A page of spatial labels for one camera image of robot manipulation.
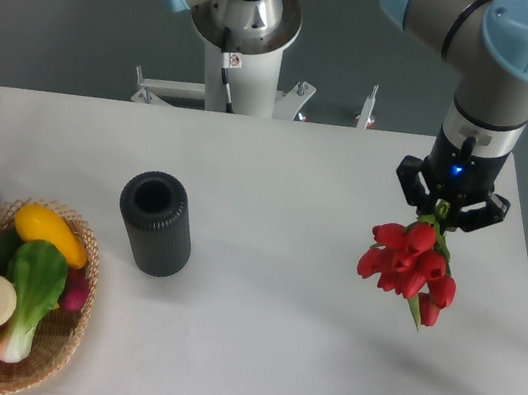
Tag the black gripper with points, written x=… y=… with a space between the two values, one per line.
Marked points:
x=454 y=174

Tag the red tulip bouquet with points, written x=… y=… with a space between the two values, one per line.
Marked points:
x=413 y=262

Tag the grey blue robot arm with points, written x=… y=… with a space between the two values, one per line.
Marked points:
x=486 y=42

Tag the dark grey ribbed vase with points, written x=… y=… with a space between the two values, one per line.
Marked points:
x=154 y=208

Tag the purple red radish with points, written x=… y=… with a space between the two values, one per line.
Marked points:
x=75 y=293

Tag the green bok choy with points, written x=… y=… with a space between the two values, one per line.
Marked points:
x=38 y=272

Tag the yellow squash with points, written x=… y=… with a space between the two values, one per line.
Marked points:
x=34 y=223

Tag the woven wicker basket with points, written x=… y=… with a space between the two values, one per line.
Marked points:
x=59 y=334

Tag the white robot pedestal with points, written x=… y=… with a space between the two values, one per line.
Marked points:
x=244 y=42

